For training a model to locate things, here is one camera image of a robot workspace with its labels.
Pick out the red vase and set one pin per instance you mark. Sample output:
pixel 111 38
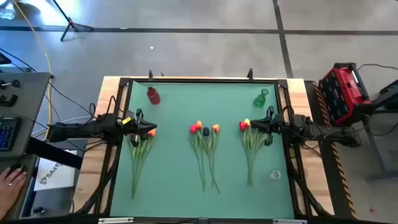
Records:
pixel 154 97

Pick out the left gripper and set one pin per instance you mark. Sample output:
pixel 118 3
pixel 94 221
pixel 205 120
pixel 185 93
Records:
pixel 135 127

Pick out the black desk device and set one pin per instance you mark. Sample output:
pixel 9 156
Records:
pixel 3 59

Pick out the black tripod stand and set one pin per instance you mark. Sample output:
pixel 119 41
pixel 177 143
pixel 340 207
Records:
pixel 72 26

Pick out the red tool box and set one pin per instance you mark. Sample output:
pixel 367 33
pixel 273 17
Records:
pixel 342 93

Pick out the black equipment case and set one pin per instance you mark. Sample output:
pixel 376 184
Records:
pixel 388 93

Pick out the grey desk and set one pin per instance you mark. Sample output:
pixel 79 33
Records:
pixel 28 102

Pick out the yellow tulip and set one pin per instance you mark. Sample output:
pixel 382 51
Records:
pixel 247 122

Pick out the black keyboard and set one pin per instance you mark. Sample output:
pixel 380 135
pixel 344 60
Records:
pixel 7 133

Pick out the black table clamp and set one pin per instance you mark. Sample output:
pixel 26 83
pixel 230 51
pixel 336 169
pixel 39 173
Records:
pixel 150 75
pixel 250 74

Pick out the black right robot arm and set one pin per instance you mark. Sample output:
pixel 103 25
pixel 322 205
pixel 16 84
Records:
pixel 326 133

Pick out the white printed paper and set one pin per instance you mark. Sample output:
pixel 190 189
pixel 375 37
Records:
pixel 53 177

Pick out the person's hand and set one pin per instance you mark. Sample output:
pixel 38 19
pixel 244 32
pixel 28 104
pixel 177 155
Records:
pixel 11 189

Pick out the green table mat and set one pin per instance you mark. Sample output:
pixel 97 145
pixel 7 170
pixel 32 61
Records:
pixel 186 102

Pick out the clear plastic bag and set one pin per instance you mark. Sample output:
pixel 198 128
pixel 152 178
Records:
pixel 7 13

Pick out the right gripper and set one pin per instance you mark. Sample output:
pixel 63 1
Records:
pixel 280 126

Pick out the green glass vase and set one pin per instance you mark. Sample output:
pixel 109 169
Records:
pixel 259 101

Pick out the clear glass vase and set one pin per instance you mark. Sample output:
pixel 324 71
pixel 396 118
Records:
pixel 272 175

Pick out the black computer mouse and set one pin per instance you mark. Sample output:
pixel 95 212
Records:
pixel 15 167

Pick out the white metal end bracket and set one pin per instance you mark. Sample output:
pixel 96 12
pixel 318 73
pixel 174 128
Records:
pixel 115 220
pixel 289 221

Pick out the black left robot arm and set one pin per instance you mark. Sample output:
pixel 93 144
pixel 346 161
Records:
pixel 77 130

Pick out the black knob lever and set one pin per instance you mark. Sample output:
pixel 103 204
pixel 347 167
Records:
pixel 14 83

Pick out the black table frame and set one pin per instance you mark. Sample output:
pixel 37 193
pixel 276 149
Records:
pixel 202 80

